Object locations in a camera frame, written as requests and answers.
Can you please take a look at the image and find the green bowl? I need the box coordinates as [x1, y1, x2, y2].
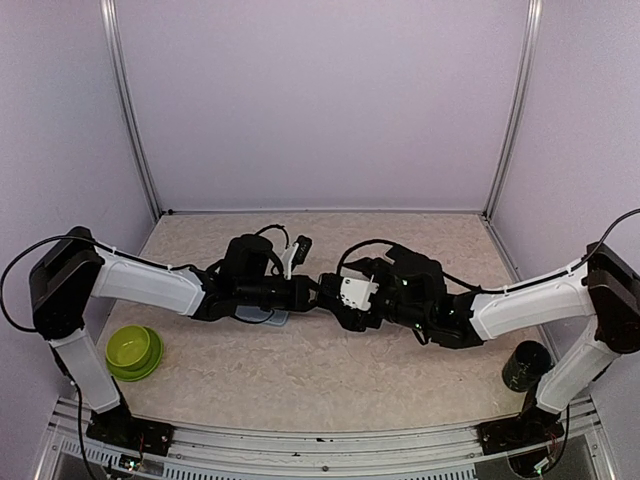
[105, 325, 152, 371]

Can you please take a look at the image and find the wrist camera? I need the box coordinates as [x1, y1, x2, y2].
[280, 235, 312, 280]
[338, 277, 380, 312]

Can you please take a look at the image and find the left aluminium frame post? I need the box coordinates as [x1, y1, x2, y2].
[99, 0, 163, 222]

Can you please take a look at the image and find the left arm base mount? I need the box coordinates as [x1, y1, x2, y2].
[86, 400, 174, 457]

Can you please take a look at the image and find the right aluminium frame post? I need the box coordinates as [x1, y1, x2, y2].
[483, 0, 543, 223]

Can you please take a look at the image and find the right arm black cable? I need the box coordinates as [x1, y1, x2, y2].
[337, 208, 640, 296]

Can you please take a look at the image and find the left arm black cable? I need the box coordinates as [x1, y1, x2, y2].
[0, 234, 201, 334]

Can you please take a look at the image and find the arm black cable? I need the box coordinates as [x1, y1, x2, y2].
[0, 234, 201, 334]
[337, 208, 640, 296]

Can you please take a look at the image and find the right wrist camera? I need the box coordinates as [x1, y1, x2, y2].
[338, 277, 380, 312]

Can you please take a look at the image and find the green saucer plate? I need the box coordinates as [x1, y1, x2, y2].
[106, 326, 164, 382]

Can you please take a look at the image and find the aluminium front rail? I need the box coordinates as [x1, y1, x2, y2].
[31, 397, 614, 479]

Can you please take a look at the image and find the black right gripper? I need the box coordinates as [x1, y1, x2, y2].
[331, 257, 432, 334]

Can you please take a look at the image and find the dark green cup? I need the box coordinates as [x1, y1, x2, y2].
[501, 340, 554, 393]

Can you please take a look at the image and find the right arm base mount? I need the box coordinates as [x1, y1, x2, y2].
[476, 401, 565, 455]

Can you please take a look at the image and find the light blue phone case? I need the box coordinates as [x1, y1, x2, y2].
[232, 306, 289, 327]

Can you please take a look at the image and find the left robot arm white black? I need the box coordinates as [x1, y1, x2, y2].
[7, 226, 319, 445]

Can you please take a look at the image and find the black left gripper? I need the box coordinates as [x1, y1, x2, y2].
[237, 274, 333, 312]

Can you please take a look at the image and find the aluminium frame post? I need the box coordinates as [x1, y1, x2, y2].
[483, 0, 543, 223]
[99, 0, 163, 222]

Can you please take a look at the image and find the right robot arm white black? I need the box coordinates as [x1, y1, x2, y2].
[317, 243, 639, 444]

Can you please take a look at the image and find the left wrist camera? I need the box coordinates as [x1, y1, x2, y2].
[280, 235, 312, 280]

